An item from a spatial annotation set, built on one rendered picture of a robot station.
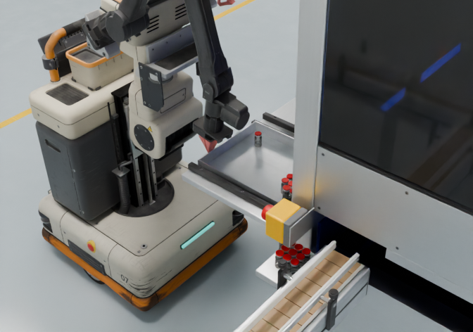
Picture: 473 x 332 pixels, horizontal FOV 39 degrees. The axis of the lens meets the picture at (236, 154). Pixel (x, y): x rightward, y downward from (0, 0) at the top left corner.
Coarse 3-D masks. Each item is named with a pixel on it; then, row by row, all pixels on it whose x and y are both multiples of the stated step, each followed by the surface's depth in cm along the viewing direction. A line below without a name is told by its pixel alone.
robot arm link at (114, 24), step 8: (128, 0) 179; (136, 0) 177; (144, 0) 178; (120, 8) 182; (128, 8) 180; (136, 8) 179; (144, 8) 183; (112, 16) 184; (120, 16) 181; (128, 16) 181; (136, 16) 182; (144, 16) 188; (112, 24) 185; (120, 24) 182; (128, 24) 184; (112, 32) 187; (120, 32) 184; (128, 32) 185; (120, 40) 186
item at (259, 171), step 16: (256, 128) 206; (224, 144) 196; (240, 144) 200; (272, 144) 200; (288, 144) 199; (208, 160) 193; (224, 160) 194; (240, 160) 194; (256, 160) 194; (272, 160) 194; (288, 160) 193; (224, 176) 184; (240, 176) 188; (256, 176) 188; (272, 176) 188; (256, 192) 178; (272, 192) 182
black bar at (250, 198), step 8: (192, 168) 190; (200, 168) 189; (208, 176) 186; (216, 176) 185; (224, 184) 183; (232, 184) 182; (232, 192) 182; (240, 192) 180; (248, 192) 179; (248, 200) 179; (256, 200) 177; (264, 200) 177
